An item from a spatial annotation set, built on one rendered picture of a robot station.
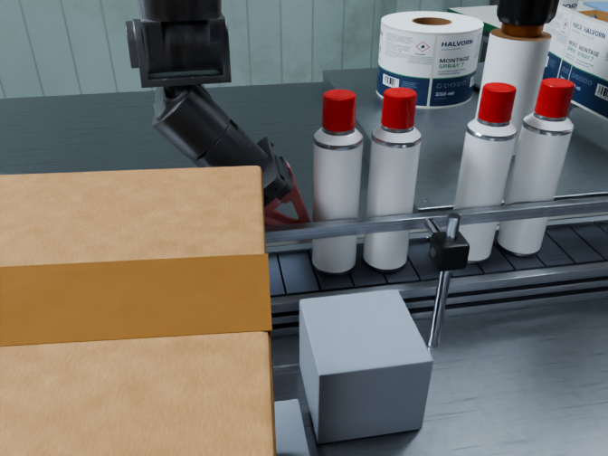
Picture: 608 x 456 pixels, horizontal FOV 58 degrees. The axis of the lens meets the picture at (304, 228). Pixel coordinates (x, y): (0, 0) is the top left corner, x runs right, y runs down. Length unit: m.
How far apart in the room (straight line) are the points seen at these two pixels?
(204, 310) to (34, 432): 0.07
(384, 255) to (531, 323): 0.19
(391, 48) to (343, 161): 0.61
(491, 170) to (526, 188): 0.06
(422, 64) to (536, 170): 0.52
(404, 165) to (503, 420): 0.26
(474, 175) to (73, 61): 3.04
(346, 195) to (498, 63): 0.41
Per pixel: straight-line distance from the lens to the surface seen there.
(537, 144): 0.65
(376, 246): 0.63
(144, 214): 0.29
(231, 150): 0.53
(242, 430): 0.18
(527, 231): 0.69
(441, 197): 0.81
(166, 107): 0.52
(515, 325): 0.69
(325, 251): 0.61
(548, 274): 0.70
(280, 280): 0.63
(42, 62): 3.51
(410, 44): 1.12
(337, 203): 0.58
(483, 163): 0.62
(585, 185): 0.92
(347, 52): 3.71
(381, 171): 0.58
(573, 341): 0.69
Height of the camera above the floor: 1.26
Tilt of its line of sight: 32 degrees down
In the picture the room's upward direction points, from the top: straight up
